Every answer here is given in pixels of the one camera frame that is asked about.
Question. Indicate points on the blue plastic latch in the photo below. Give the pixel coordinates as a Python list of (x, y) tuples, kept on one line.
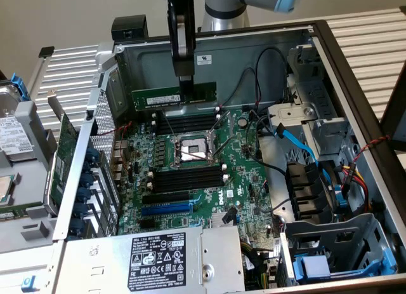
[(29, 283)]

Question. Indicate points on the open PC case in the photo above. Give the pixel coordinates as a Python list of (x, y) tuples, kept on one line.
[(222, 56)]

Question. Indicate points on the short black expansion slot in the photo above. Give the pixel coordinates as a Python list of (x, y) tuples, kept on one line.
[(148, 223)]

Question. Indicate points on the black RAM slots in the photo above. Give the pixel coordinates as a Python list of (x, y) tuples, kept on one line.
[(187, 179), (187, 122)]

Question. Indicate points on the low metal disk bay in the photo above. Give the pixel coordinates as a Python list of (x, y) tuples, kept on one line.
[(364, 233)]

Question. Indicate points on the silver hard disk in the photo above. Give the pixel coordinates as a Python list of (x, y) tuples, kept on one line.
[(12, 132)]

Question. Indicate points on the silver power supply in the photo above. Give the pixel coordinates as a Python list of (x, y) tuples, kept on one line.
[(111, 265)]

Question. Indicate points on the green graphics card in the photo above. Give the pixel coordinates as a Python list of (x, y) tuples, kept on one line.
[(65, 157)]

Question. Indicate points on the black panel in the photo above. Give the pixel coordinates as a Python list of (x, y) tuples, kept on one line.
[(395, 110)]

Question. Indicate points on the silver chipset heatsink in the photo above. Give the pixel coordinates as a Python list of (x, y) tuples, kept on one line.
[(217, 221)]

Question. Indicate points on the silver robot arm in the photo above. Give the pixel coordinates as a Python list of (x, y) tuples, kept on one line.
[(222, 8)]

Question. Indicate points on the green RAM stick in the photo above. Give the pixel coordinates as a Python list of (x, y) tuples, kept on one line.
[(152, 98), (12, 208)]

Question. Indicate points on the CPU socket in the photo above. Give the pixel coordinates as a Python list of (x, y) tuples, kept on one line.
[(193, 149)]

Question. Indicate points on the silver CPU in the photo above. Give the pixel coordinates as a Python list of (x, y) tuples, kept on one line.
[(4, 189)]

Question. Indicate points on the green motherboard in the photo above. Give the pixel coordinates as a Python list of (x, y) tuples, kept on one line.
[(241, 179)]

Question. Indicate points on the tall metal disk bay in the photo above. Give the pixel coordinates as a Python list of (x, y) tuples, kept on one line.
[(317, 94)]

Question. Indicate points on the long black expansion slot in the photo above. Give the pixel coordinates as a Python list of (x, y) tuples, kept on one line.
[(166, 198)]

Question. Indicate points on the blue slot latch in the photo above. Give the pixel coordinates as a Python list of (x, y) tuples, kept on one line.
[(86, 179), (81, 210), (92, 155), (84, 194), (76, 226)]

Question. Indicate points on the blue expansion slot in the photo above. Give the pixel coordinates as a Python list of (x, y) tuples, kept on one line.
[(166, 209)]

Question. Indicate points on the blue disk caddy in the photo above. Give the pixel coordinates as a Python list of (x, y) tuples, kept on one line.
[(314, 265)]

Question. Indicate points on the metal locking lever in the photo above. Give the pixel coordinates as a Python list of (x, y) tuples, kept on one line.
[(222, 121), (226, 147)]

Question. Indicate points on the blue disk bracket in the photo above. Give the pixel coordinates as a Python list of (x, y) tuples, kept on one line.
[(19, 86)]

